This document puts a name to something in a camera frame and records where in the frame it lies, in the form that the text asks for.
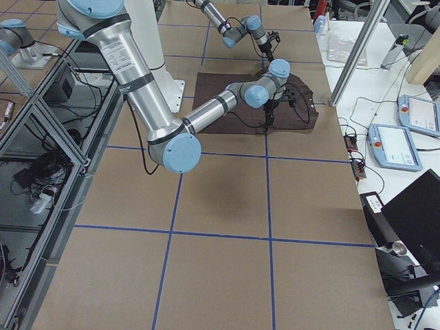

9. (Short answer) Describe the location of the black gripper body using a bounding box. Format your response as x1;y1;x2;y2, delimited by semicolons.
258;41;272;55
263;99;281;118

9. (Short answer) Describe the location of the dark brown t-shirt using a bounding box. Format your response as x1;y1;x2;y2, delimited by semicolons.
193;70;319;135

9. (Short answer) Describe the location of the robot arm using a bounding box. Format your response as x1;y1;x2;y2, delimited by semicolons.
56;1;290;173
185;0;281;62

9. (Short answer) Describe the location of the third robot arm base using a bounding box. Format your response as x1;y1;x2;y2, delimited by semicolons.
1;19;60;69

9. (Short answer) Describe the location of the light blue plastic cup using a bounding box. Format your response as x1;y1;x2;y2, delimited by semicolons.
313;15;327;35

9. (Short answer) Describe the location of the red cylinder tube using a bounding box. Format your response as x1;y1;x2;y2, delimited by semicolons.
313;0;329;20

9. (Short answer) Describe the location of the orange black connector board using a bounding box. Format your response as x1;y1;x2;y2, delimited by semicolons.
343;135;358;152

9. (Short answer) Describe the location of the near blue teach pendant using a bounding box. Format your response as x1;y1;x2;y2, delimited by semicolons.
368;124;423;172

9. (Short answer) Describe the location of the blue teach pendant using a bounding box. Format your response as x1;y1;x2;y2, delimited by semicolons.
398;95;439;138
368;124;423;172

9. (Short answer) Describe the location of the far blue teach pendant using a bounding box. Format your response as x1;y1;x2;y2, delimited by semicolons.
398;95;439;138

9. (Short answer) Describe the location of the wooden beam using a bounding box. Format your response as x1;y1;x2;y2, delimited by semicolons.
406;28;440;85

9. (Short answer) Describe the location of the black monitor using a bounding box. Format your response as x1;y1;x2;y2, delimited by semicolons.
382;169;439;274

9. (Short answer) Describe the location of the metal cup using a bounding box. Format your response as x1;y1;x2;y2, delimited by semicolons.
391;241;408;257

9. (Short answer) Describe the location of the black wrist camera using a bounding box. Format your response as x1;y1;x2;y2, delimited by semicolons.
267;31;281;43
283;88;297;108

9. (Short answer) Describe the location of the aluminium frame post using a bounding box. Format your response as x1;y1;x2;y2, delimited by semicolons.
329;0;391;107

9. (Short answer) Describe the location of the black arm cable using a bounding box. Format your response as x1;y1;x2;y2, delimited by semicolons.
123;85;310;176

